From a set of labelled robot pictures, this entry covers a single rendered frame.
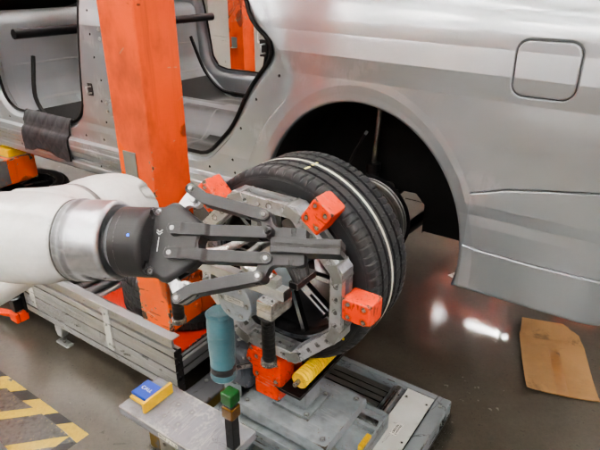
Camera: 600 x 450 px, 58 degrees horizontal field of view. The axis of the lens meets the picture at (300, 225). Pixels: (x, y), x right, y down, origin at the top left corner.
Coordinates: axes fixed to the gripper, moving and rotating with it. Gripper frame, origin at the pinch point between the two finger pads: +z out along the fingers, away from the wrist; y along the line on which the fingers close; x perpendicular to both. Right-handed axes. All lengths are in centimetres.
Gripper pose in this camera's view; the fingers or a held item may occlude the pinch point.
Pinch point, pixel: (308, 248)
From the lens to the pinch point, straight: 53.4
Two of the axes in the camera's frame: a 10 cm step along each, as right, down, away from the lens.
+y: -0.8, 9.7, -2.1
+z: 9.7, 0.3, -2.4
